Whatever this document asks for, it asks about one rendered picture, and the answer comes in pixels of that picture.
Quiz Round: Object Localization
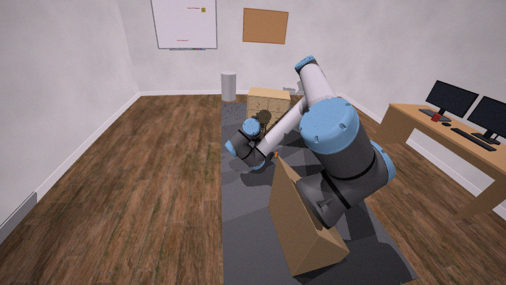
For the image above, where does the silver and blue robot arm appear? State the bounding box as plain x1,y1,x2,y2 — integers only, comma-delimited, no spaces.
225,55,395,229

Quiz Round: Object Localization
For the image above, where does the wooden chest of drawers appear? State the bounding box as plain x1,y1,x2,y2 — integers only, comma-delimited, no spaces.
246,87,291,135

